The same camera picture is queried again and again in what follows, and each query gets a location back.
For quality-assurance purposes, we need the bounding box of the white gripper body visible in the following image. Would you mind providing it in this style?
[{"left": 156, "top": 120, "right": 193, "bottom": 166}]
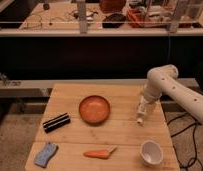
[{"left": 140, "top": 85, "right": 162, "bottom": 106}]

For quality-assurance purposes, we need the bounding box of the white bottle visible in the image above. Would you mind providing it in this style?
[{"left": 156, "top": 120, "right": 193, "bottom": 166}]
[{"left": 137, "top": 96, "right": 148, "bottom": 125}]

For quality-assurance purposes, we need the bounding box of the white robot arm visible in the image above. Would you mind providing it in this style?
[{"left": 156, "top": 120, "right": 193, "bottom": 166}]
[{"left": 138, "top": 65, "right": 203, "bottom": 125}]

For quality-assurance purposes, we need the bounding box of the orange ceramic bowl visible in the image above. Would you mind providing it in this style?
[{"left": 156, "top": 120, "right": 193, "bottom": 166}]
[{"left": 79, "top": 95, "right": 110, "bottom": 124}]

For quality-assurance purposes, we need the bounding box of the white cup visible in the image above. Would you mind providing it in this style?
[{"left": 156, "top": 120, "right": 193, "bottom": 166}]
[{"left": 139, "top": 140, "right": 163, "bottom": 167}]

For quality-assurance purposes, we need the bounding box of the orange container on bench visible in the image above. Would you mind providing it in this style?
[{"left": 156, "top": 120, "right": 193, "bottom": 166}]
[{"left": 126, "top": 9, "right": 144, "bottom": 28}]

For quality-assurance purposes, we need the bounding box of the orange toy carrot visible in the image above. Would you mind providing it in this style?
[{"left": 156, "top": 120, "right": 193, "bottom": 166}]
[{"left": 83, "top": 147, "right": 116, "bottom": 159}]

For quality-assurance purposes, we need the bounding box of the black tray on bench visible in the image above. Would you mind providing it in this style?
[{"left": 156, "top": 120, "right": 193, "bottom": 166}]
[{"left": 102, "top": 13, "right": 126, "bottom": 28}]

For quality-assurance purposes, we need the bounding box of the black striped box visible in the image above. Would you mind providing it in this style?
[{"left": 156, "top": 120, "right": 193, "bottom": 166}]
[{"left": 43, "top": 113, "right": 70, "bottom": 133}]

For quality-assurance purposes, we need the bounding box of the blue sponge cloth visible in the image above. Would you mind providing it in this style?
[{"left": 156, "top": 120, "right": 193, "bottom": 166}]
[{"left": 34, "top": 142, "right": 58, "bottom": 168}]

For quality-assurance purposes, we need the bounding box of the black cable on floor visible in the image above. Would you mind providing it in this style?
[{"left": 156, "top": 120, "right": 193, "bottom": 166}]
[{"left": 166, "top": 112, "right": 203, "bottom": 171}]

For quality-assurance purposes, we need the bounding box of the metal post right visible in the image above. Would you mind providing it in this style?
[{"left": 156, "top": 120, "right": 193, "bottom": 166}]
[{"left": 168, "top": 0, "right": 186, "bottom": 33}]

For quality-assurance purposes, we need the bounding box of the metal post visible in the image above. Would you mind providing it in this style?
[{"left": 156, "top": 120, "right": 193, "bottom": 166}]
[
  {"left": 76, "top": 0, "right": 87, "bottom": 34},
  {"left": 168, "top": 0, "right": 186, "bottom": 33}
]

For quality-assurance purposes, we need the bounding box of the metal post left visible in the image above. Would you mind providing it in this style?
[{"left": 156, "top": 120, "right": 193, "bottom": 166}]
[{"left": 76, "top": 0, "right": 87, "bottom": 34}]

